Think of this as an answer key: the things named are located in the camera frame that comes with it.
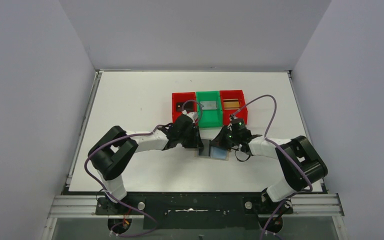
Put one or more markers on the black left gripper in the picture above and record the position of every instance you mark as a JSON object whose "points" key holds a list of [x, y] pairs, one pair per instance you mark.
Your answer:
{"points": [[195, 136]]}

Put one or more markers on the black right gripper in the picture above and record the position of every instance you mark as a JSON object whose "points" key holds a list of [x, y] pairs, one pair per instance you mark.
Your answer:
{"points": [[220, 141]]}

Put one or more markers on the beige card holder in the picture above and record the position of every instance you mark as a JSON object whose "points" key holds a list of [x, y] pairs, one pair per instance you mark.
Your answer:
{"points": [[216, 154]]}

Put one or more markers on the silver credit card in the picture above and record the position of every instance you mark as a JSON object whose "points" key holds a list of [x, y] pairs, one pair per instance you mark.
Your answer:
{"points": [[208, 105]]}

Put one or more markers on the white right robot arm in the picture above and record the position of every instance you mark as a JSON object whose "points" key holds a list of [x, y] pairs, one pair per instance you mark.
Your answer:
{"points": [[300, 163]]}

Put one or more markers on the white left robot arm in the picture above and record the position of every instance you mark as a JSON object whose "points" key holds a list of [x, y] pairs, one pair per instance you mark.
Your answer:
{"points": [[112, 153]]}

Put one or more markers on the gold credit card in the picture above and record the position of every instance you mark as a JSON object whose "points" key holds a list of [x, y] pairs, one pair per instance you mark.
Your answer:
{"points": [[231, 104]]}

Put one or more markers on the green middle bin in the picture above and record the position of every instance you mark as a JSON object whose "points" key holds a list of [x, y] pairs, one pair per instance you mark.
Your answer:
{"points": [[210, 118]]}

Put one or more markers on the left red bin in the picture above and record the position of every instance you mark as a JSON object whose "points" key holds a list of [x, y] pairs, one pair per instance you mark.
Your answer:
{"points": [[181, 97]]}

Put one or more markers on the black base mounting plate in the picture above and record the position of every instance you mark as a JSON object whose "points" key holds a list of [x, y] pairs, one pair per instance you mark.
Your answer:
{"points": [[250, 211]]}

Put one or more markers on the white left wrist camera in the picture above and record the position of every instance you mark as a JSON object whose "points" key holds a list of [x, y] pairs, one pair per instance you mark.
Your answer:
{"points": [[194, 115]]}

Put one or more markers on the aluminium rail frame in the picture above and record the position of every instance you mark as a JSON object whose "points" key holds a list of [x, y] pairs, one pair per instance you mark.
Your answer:
{"points": [[303, 205]]}

